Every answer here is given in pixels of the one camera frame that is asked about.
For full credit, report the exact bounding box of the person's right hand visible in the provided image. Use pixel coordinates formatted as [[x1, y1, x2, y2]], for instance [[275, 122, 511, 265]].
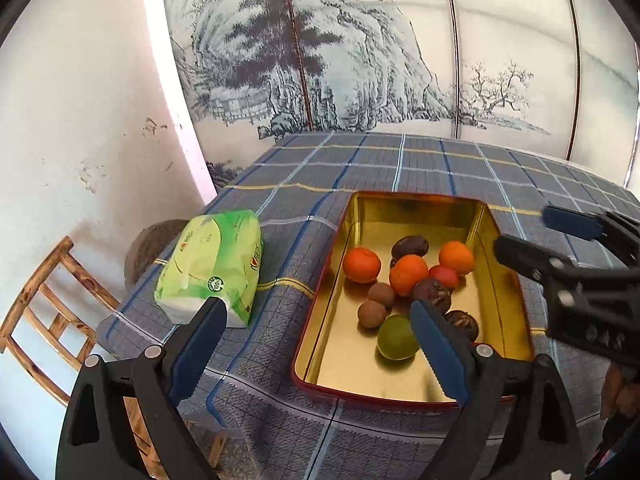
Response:
[[601, 362, 640, 418]]

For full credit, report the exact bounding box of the green round fruit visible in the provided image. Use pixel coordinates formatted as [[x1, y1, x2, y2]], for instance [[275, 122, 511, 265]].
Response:
[[377, 315, 421, 360]]

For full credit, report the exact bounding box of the red and gold tin box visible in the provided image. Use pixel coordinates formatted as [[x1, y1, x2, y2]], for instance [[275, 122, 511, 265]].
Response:
[[291, 191, 535, 406]]

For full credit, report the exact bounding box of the landscape painted folding screen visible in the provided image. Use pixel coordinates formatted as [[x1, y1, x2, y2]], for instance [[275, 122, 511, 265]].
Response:
[[160, 0, 640, 206]]

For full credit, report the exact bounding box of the brown round object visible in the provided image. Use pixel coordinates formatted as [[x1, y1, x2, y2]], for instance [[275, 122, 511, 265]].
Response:
[[124, 219, 188, 291]]

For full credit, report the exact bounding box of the small red fruit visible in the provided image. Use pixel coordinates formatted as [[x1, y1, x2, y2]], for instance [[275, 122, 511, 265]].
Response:
[[428, 265, 461, 291]]

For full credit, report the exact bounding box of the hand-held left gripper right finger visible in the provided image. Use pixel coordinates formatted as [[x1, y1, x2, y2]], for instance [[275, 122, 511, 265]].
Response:
[[409, 299, 586, 480]]

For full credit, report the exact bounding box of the blue plaid tablecloth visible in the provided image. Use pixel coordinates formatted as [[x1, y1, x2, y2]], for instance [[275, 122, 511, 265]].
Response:
[[95, 132, 640, 480]]

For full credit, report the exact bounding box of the large orange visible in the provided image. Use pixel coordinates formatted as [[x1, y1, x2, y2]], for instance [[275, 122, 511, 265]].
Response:
[[438, 241, 475, 276]]

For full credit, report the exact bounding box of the wooden chair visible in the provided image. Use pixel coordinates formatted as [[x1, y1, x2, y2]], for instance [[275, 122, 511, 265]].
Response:
[[0, 236, 226, 480]]

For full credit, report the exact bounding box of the green tissue pack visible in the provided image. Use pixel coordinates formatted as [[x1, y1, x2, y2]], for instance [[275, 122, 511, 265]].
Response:
[[154, 209, 263, 328]]

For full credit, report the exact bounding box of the small tangerine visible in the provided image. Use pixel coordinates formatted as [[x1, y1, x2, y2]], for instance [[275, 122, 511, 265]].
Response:
[[389, 254, 429, 297], [343, 246, 382, 283]]

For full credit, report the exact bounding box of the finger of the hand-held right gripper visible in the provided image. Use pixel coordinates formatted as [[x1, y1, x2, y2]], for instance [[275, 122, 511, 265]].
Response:
[[544, 205, 640, 268], [494, 234, 576, 286]]

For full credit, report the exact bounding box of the dark cloth with pink trim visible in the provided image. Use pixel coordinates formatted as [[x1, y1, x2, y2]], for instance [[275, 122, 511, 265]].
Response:
[[587, 417, 640, 480]]

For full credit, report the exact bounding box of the brown kiwi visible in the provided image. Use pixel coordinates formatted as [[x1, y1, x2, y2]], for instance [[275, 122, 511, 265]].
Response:
[[357, 301, 387, 329], [367, 282, 397, 310]]

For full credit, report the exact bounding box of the dark brown mangosteen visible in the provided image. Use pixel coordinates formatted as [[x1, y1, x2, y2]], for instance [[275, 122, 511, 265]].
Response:
[[391, 236, 430, 261], [411, 278, 453, 313], [445, 310, 480, 342]]

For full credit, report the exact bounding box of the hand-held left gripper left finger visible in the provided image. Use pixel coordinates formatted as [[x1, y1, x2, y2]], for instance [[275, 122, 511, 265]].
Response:
[[55, 297, 228, 480]]

